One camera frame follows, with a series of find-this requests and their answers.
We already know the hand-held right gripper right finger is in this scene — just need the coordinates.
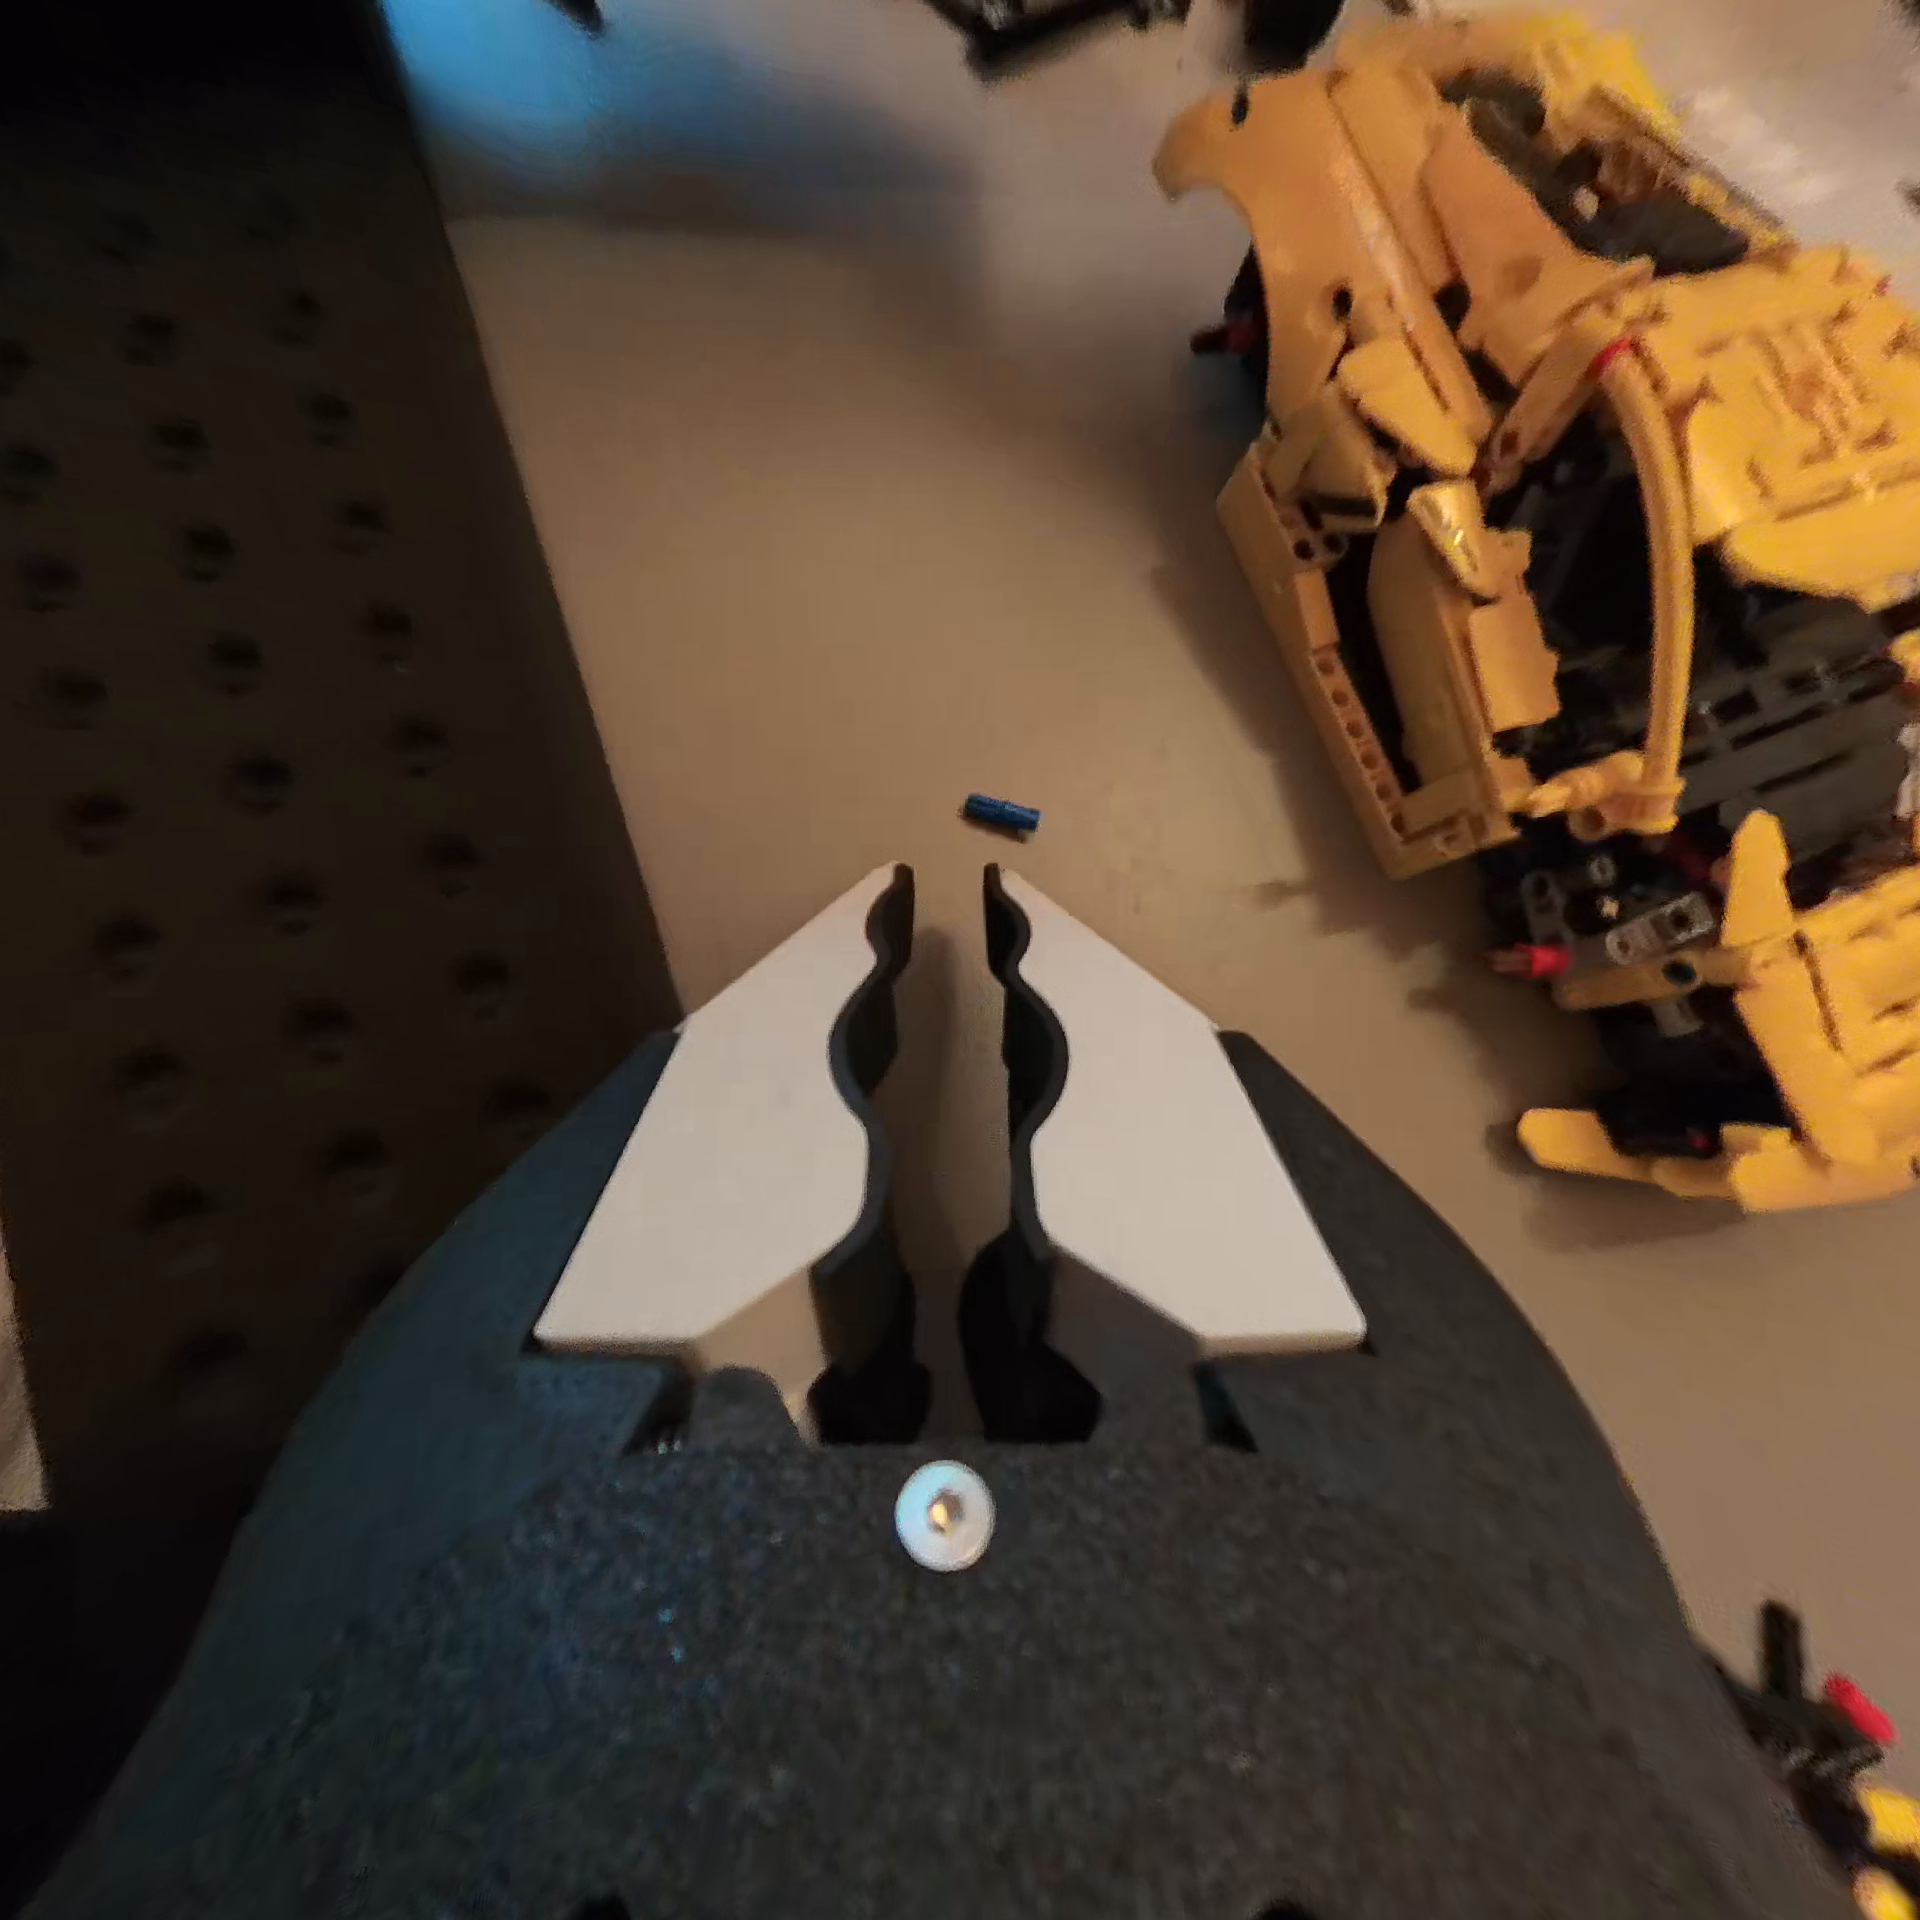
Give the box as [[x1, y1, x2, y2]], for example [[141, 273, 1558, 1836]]
[[955, 862, 1369, 1446]]

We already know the grey desk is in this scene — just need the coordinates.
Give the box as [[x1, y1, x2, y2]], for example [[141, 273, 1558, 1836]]
[[373, 0, 1920, 1729]]

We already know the yellow toy brick car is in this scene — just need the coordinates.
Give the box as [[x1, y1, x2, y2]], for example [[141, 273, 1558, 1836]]
[[1152, 13, 1920, 1219]]

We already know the perforated grey panel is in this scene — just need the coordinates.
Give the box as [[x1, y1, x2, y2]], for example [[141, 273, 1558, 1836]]
[[0, 75, 684, 1519]]

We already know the pile of mixed small bricks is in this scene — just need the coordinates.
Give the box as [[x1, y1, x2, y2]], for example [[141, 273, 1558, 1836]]
[[1710, 1596, 1920, 1920]]

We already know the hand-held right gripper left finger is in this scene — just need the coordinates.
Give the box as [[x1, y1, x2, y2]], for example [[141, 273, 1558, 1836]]
[[528, 858, 936, 1446]]

